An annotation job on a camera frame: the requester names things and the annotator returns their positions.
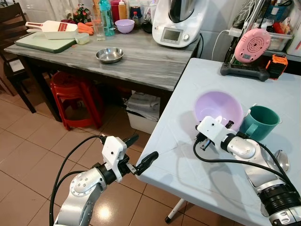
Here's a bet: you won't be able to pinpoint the red plastic stool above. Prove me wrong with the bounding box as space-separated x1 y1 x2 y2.
49 71 104 132

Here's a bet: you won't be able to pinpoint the white kitchen food processor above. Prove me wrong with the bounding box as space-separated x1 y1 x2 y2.
151 0 210 48

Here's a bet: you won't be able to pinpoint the white vegetable slicer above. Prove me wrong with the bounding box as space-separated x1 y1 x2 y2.
25 20 79 40

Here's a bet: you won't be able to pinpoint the clear drinking glass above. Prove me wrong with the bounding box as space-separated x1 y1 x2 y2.
94 16 106 41

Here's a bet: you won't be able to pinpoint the blue plastic bottle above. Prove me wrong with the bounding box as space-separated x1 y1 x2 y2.
98 0 115 37

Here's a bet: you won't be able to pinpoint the large purple plastic bowl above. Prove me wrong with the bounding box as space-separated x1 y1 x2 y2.
194 90 245 133

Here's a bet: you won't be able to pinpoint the metal spoon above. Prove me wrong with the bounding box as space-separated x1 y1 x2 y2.
274 149 291 173

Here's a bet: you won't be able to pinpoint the green cutting board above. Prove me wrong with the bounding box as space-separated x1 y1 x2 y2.
15 32 79 54

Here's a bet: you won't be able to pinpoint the stainless steel bowl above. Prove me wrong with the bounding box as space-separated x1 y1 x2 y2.
95 47 125 65

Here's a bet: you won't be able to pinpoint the small green container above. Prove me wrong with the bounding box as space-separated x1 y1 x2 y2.
75 32 90 46

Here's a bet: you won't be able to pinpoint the orange and black device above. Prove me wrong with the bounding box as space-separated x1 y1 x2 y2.
265 54 289 81

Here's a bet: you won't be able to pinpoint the teal plastic mug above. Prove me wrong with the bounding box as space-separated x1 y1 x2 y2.
239 105 282 141

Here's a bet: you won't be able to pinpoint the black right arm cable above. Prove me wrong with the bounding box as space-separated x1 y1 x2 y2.
193 140 293 185

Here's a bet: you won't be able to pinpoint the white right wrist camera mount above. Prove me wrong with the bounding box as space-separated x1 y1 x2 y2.
196 116 230 145

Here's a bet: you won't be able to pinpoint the clear plastic container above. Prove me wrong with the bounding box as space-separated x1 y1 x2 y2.
263 30 295 52

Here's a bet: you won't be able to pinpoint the small purple bowl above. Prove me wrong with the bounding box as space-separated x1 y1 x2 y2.
114 19 135 34

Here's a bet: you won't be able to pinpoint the pink round appliance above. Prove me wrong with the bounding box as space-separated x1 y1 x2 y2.
234 28 271 65

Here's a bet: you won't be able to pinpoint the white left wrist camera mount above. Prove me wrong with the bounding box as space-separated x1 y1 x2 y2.
102 136 128 182

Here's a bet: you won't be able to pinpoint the white plastic basket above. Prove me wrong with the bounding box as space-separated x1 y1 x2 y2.
285 18 301 57

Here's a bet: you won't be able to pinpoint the black rack base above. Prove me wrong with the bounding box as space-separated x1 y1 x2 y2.
220 61 269 82

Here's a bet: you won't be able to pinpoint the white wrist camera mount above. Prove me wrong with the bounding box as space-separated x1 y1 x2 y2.
196 116 230 145
102 136 128 182

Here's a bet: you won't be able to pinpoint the dark wooden chair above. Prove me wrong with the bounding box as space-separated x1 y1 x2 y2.
0 2 37 114

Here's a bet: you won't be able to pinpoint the white storage box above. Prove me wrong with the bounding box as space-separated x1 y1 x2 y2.
126 91 162 135

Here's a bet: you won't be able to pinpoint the white folding table leg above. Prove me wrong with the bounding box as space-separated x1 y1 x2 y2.
164 198 187 224

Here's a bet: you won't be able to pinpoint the orange sauce bottle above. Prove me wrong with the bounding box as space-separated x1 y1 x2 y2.
118 0 128 21

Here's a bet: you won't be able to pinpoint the orange carrots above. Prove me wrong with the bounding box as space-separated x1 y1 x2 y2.
76 22 95 35

